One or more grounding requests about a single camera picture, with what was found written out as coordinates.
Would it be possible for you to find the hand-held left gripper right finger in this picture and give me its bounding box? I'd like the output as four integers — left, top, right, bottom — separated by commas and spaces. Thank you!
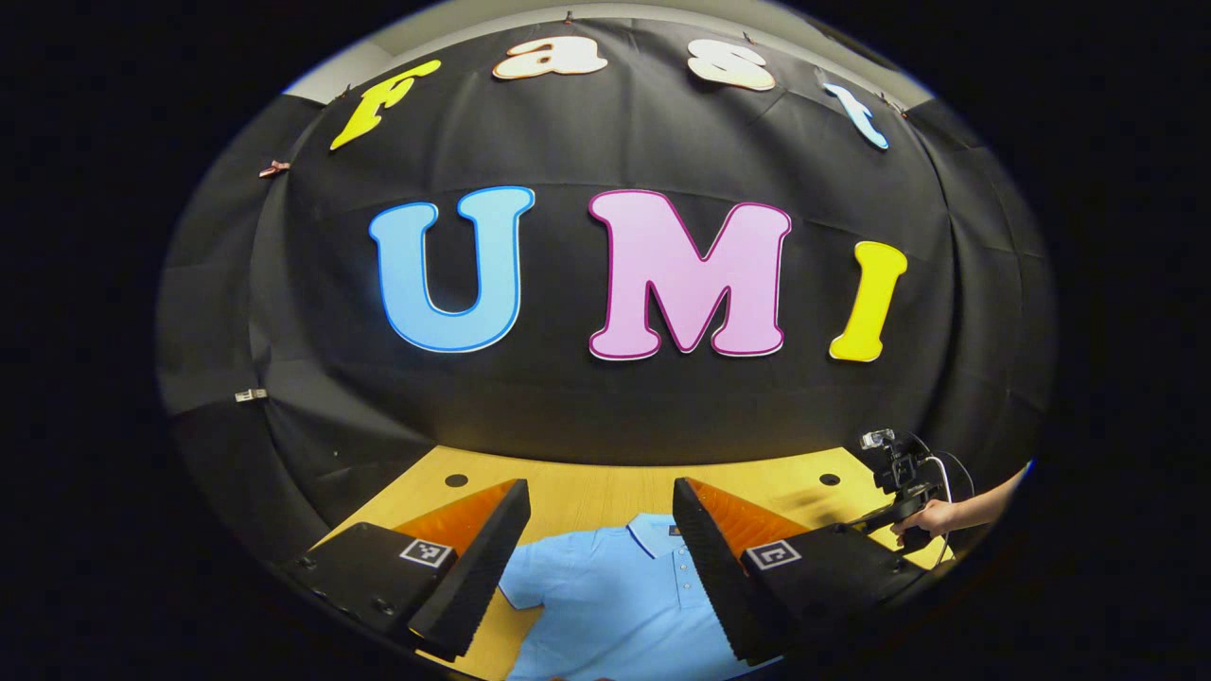
672, 476, 933, 668

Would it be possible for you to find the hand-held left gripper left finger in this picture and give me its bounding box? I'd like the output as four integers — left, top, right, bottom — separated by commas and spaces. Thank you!
284, 478, 533, 663

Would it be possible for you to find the light blue T-shirt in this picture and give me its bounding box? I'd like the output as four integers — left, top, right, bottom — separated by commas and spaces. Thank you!
499, 513, 782, 681

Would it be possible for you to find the black backdrop cloth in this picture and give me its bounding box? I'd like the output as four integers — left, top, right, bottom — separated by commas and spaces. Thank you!
156, 14, 1059, 568

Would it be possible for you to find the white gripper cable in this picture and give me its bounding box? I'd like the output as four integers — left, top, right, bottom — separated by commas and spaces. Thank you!
922, 454, 957, 568

